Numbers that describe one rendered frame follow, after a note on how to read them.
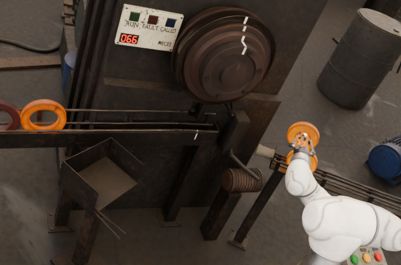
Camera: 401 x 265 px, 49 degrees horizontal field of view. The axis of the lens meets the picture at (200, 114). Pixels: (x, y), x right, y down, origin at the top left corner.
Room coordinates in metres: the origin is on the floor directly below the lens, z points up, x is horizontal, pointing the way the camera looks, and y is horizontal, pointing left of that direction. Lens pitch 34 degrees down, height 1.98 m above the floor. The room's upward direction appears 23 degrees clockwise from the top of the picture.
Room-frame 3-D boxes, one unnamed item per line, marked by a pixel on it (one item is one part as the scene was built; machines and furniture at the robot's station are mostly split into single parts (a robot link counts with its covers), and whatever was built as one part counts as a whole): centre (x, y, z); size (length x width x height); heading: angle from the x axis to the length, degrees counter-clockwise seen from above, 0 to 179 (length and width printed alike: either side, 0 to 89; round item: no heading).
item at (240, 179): (1.84, -0.35, 0.27); 0.22 x 0.13 x 0.53; 122
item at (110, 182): (1.29, 0.28, 0.36); 0.26 x 0.20 x 0.72; 157
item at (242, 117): (1.91, -0.19, 0.68); 0.11 x 0.08 x 0.24; 32
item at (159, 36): (1.69, 0.34, 1.15); 0.26 x 0.02 x 0.18; 122
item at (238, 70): (1.70, -0.05, 1.11); 0.28 x 0.06 x 0.28; 122
